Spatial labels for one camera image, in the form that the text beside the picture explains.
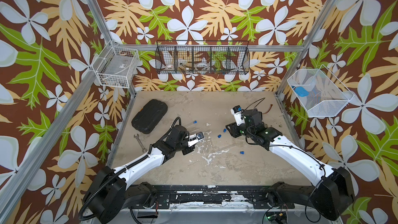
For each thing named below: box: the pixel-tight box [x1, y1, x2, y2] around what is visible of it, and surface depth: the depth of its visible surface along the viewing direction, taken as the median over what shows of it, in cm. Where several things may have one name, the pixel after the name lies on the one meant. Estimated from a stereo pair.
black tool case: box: [131, 99, 168, 134], surface depth 101 cm
